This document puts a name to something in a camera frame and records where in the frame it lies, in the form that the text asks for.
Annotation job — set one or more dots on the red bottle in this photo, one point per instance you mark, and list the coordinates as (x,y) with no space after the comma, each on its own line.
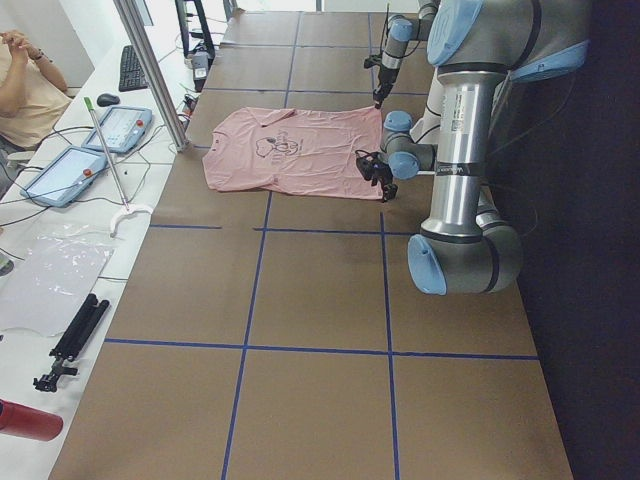
(26,422)

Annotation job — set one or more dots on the teach pendant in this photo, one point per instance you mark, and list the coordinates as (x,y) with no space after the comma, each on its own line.
(66,177)
(124,126)

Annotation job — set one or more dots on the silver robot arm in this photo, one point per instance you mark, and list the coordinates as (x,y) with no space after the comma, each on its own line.
(464,246)
(398,32)

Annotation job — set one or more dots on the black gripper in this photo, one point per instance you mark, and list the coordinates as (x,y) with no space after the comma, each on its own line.
(384,176)
(383,79)

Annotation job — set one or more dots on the pink Snoopy t-shirt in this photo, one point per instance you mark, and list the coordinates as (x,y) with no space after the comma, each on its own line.
(293,151)

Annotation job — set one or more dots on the aluminium frame post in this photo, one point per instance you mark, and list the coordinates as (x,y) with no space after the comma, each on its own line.
(134,27)

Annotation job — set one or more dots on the black keyboard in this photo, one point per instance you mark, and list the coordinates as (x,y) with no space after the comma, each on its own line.
(131,74)

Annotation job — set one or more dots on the black computer mouse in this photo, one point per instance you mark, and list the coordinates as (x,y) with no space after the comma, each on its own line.
(107,99)

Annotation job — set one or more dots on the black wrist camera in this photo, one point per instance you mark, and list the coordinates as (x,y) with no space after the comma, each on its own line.
(366,163)
(373,60)

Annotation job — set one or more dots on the upper teach pendant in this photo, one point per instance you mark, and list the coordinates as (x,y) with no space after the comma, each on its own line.
(124,126)

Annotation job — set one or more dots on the lower teach pendant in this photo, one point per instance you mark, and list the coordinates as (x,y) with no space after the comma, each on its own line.
(66,177)

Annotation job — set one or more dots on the brown table mat blue grid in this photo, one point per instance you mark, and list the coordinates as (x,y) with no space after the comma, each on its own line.
(266,336)

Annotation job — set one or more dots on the metal reacher stick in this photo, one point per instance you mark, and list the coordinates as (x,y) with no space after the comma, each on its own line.
(127,208)

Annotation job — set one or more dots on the black folded tripod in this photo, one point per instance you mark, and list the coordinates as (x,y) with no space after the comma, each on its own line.
(72,342)

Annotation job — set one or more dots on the seated person beige shirt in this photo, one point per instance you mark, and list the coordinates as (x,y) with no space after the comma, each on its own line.
(34,93)

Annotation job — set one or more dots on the clear plastic bag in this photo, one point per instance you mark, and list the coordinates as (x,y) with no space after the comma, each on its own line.
(46,289)

